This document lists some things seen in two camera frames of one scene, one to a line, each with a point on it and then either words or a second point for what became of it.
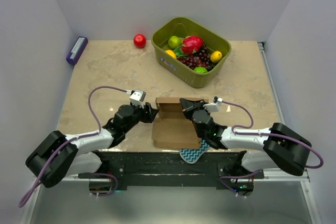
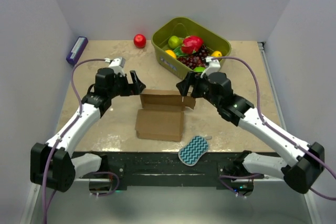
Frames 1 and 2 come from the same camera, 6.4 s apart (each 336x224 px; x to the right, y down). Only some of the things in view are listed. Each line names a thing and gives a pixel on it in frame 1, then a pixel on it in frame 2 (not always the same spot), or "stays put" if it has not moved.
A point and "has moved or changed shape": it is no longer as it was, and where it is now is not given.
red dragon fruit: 191,44 stays put
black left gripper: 150,115 to 136,88
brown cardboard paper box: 171,128 has moved or changed shape
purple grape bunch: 201,58 stays put
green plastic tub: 183,27 stays put
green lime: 201,70 stays put
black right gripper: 188,106 to 184,86
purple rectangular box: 76,50 stays put
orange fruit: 171,53 stays put
